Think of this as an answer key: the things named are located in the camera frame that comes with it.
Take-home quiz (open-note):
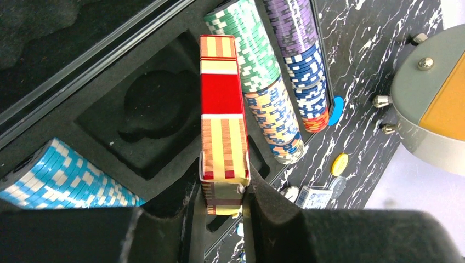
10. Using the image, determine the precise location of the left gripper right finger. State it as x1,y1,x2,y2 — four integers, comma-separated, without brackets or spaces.
243,167,464,262

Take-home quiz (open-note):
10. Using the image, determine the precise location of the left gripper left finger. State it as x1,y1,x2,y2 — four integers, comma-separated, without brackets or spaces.
1,161,199,262

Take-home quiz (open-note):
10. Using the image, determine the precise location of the blue playing card deck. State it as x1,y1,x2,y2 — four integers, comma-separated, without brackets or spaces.
295,186,333,209

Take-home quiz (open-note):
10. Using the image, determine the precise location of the red playing card deck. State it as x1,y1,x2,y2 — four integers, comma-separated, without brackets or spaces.
199,35,251,217

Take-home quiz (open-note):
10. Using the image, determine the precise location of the white chip marked one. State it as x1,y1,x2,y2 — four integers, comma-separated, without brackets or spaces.
280,186,299,203

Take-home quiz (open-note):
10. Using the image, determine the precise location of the clear round button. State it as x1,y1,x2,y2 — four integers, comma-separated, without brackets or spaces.
329,176,347,199

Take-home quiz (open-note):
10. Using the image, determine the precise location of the yellow round button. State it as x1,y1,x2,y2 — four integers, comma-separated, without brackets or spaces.
331,153,349,176

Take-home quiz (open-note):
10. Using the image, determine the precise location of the light blue chip row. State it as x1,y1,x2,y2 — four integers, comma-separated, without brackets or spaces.
1,138,146,210

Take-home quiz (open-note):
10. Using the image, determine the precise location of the blue round dealer button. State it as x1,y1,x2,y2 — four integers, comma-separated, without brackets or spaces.
327,96,345,126

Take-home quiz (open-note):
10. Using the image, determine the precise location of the green orange chip row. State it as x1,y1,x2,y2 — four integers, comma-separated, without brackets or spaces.
203,1,305,165

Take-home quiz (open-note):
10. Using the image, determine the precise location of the black poker chip case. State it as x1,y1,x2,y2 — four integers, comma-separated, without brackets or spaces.
0,0,337,263

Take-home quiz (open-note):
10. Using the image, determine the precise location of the white orange cylindrical device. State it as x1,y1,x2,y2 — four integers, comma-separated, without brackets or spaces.
372,24,464,176

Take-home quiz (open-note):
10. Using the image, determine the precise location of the purple blue chip row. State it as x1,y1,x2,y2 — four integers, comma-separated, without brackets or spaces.
264,0,329,133

